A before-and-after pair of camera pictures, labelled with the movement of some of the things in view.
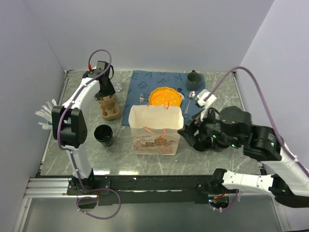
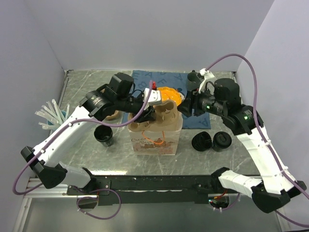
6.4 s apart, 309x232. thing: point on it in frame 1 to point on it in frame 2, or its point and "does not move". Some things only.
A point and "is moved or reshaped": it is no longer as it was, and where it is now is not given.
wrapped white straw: x=46 y=126 does not move
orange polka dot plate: x=165 y=96 does not move
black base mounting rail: x=116 y=190 does not move
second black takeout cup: x=103 y=133 does not move
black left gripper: x=109 y=91 to x=147 y=115
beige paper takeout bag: x=155 y=129 does not move
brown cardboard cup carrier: x=109 y=108 is moved or reshaped
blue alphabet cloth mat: x=144 y=82 does not move
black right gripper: x=187 y=132 to x=191 y=100
